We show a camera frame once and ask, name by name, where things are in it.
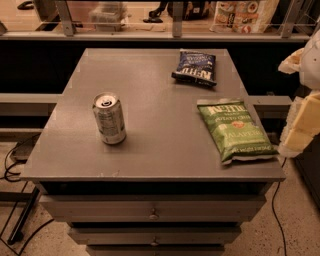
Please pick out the drawer knob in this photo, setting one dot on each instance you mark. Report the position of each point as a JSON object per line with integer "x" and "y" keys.
{"x": 154, "y": 242}
{"x": 153, "y": 215}

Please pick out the blue Kettle chip bag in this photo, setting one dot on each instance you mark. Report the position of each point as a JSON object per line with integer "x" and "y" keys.
{"x": 196, "y": 67}

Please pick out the top drawer knob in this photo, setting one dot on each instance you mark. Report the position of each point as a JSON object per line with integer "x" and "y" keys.
{"x": 153, "y": 215}

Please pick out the grey drawer cabinet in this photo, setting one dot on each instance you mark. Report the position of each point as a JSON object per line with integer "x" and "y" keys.
{"x": 168, "y": 161}

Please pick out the green Kettle jalapeno chip bag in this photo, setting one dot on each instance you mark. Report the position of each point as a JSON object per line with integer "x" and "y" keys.
{"x": 234, "y": 132}

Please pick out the silver 7up soda can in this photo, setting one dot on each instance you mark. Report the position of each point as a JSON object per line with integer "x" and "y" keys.
{"x": 108, "y": 113}

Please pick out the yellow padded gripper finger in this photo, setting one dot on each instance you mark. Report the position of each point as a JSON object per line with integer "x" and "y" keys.
{"x": 302, "y": 125}
{"x": 292, "y": 63}

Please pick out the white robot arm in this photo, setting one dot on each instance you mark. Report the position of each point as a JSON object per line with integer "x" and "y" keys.
{"x": 309, "y": 75}

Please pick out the black metal stand leg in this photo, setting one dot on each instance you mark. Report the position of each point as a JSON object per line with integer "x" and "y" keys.
{"x": 29, "y": 199}

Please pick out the printed snack bag background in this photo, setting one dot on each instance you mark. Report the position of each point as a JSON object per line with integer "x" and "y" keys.
{"x": 247, "y": 16}

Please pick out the grey metal shelf rail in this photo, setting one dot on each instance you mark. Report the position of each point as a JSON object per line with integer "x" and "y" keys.
{"x": 102, "y": 20}

